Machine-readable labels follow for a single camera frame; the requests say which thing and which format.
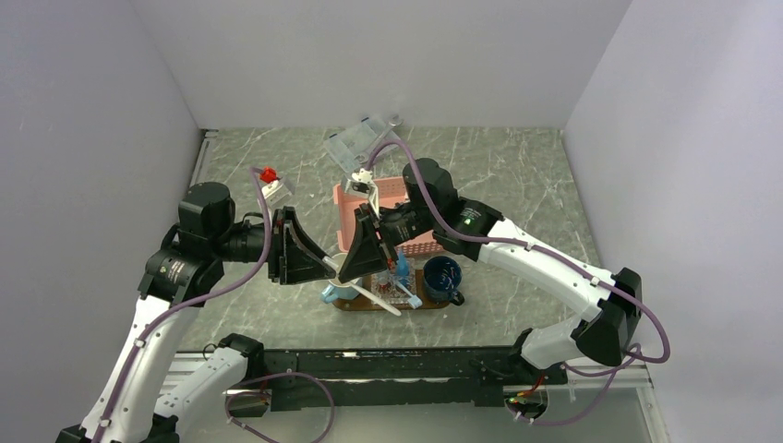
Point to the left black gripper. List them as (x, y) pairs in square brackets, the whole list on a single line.
[(289, 261)]

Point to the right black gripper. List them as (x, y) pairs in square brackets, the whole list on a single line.
[(367, 254)]

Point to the white toothbrush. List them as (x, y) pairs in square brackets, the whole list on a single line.
[(336, 266)]

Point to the white toothpaste tube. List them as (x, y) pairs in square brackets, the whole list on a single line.
[(384, 282)]

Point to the blue toothpaste tube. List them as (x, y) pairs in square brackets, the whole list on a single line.
[(402, 271)]

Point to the clear acrylic toothbrush holder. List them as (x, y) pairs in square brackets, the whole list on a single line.
[(392, 297)]

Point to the light blue mug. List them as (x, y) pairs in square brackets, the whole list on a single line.
[(337, 291)]

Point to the pink plastic basket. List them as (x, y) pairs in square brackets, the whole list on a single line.
[(391, 192)]

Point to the light blue toothbrush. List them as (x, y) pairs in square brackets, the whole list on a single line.
[(409, 296)]

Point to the dark blue mug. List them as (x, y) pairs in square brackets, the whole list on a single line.
[(442, 277)]

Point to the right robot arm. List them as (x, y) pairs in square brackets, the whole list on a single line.
[(605, 306)]

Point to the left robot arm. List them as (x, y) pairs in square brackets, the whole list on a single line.
[(134, 408)]

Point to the oval wooden tray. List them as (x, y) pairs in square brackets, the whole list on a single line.
[(362, 304)]

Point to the clear plastic box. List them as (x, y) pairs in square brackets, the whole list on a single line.
[(350, 148)]

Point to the silver wrench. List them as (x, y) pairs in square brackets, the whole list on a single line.
[(394, 121)]

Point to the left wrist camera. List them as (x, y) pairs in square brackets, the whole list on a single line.
[(277, 190)]

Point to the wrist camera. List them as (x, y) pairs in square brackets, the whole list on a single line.
[(277, 190), (361, 184)]

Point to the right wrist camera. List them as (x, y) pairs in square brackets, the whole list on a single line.
[(361, 184)]

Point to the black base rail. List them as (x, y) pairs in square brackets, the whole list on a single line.
[(483, 376)]

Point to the aluminium side rail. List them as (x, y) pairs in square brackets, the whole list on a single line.
[(180, 274)]

